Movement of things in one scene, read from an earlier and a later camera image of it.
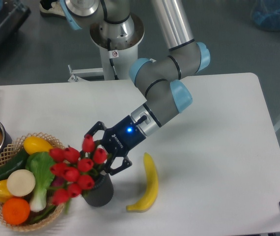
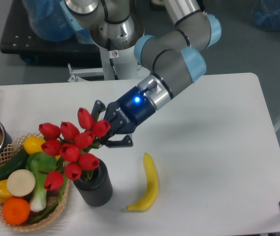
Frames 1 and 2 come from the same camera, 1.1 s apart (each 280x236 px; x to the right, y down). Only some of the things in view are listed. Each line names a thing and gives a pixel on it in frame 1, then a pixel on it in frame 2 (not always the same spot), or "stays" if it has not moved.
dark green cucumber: [18, 161] stays
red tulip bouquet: [73, 170] to [72, 145]
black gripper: [118, 140] to [124, 115]
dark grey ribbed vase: [102, 192] stays
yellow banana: [149, 199] stays
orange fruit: [15, 211] stays
